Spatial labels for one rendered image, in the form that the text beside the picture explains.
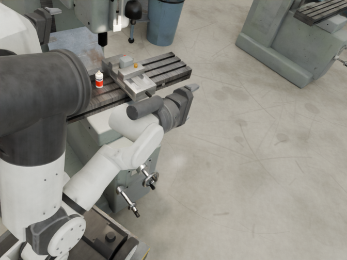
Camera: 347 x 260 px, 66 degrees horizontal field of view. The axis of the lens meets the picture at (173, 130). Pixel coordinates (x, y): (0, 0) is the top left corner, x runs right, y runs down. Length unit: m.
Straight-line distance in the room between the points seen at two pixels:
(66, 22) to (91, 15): 0.53
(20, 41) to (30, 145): 0.17
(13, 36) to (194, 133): 2.39
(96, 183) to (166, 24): 3.25
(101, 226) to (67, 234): 0.97
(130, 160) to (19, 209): 0.22
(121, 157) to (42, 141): 0.23
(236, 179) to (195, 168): 0.38
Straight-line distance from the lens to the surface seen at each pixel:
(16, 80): 0.34
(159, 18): 3.67
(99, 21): 1.30
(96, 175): 0.58
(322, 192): 2.96
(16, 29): 0.47
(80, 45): 1.84
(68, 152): 2.23
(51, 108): 0.36
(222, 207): 2.36
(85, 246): 1.49
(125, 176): 1.64
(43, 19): 1.02
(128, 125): 0.61
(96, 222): 1.51
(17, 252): 1.41
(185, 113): 0.76
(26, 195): 0.45
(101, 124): 1.53
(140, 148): 0.57
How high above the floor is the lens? 1.98
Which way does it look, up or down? 47 degrees down
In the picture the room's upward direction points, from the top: 16 degrees clockwise
